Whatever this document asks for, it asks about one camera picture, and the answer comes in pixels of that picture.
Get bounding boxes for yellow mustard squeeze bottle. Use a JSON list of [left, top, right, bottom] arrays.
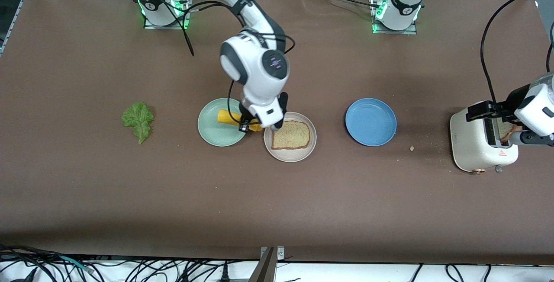
[[217, 109, 264, 132]]

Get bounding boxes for brown bread slice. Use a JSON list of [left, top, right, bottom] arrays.
[[271, 120, 311, 151], [498, 120, 523, 145]]

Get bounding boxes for green lettuce leaf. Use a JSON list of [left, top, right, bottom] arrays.
[[121, 102, 155, 144]]

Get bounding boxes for mint green plate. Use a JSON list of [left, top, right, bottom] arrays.
[[197, 97, 250, 147]]

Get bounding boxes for beige plate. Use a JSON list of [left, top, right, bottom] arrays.
[[264, 112, 317, 163]]

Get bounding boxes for blue plate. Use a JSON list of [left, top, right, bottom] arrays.
[[345, 98, 397, 147]]

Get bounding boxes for cream white toaster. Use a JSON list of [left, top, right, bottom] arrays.
[[450, 102, 519, 175]]

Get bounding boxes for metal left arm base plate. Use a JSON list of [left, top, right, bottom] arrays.
[[372, 0, 417, 35]]

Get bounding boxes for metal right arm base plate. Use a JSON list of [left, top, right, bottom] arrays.
[[144, 0, 191, 30]]

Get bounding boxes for metal table edge bracket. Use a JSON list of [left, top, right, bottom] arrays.
[[260, 246, 285, 282]]

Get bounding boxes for teal floor cable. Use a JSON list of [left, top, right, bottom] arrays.
[[58, 255, 95, 273]]

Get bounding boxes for aluminium frame rail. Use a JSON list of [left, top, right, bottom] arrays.
[[0, 0, 44, 55]]

